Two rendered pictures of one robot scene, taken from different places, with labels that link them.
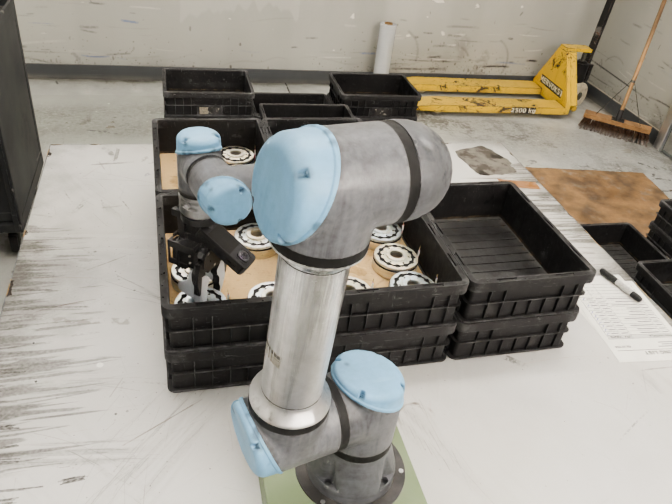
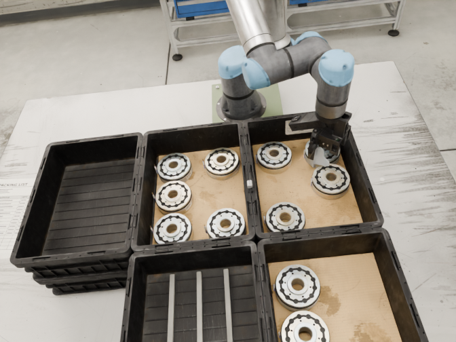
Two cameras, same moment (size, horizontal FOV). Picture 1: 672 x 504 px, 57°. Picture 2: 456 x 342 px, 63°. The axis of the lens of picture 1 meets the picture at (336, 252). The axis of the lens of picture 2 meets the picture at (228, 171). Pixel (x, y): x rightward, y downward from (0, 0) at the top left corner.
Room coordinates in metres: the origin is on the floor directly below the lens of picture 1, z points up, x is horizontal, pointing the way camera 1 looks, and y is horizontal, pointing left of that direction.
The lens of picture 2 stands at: (1.67, 0.26, 1.72)
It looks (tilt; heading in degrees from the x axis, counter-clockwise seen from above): 52 degrees down; 203
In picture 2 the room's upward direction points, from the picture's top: 10 degrees counter-clockwise
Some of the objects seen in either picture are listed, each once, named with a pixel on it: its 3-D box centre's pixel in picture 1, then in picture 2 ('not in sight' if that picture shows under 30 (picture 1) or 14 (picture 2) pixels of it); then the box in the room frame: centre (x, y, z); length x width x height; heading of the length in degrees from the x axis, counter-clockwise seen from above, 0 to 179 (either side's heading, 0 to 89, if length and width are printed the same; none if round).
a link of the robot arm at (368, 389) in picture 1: (360, 400); (238, 70); (0.66, -0.07, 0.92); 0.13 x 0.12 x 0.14; 123
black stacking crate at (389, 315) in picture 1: (368, 255); (196, 191); (1.14, -0.07, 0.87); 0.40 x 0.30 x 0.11; 19
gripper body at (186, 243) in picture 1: (197, 237); (330, 127); (0.95, 0.26, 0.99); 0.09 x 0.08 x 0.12; 70
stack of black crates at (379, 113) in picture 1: (368, 126); not in sight; (2.97, -0.08, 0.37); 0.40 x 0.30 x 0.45; 108
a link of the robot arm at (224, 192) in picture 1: (229, 189); (309, 56); (0.87, 0.19, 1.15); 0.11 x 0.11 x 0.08; 33
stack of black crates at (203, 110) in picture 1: (208, 126); not in sight; (2.73, 0.69, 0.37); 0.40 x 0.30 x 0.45; 108
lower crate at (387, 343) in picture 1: (361, 292); not in sight; (1.14, -0.07, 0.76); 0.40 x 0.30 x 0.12; 19
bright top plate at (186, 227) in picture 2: (380, 229); (172, 229); (1.26, -0.10, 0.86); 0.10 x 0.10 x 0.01
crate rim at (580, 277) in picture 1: (493, 229); (85, 193); (1.23, -0.36, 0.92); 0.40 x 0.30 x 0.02; 19
